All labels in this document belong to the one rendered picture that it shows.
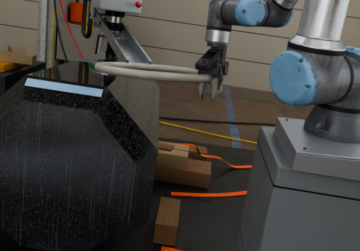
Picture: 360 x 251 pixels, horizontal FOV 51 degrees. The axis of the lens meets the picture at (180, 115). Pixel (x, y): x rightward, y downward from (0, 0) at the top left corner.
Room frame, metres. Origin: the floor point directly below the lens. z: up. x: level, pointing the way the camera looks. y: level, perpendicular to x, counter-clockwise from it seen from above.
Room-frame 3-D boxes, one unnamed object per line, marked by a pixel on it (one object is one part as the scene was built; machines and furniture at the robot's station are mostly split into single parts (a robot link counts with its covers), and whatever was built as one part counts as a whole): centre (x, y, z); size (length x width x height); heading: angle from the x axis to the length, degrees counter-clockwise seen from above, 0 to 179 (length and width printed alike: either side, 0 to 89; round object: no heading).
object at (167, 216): (1.88, -0.01, 0.07); 0.30 x 0.12 x 0.12; 179
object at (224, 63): (1.40, -0.10, 1.06); 0.09 x 0.08 x 0.12; 148
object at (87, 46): (5.36, 1.33, 0.43); 1.30 x 0.62 x 0.86; 177
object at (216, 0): (1.40, -0.10, 1.23); 0.10 x 0.09 x 0.12; 34
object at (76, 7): (5.25, 1.55, 1.00); 0.50 x 0.22 x 0.33; 177
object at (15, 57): (2.25, 1.03, 0.81); 0.20 x 0.10 x 0.05; 99
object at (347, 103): (1.14, -0.48, 1.10); 0.17 x 0.15 x 0.18; 124
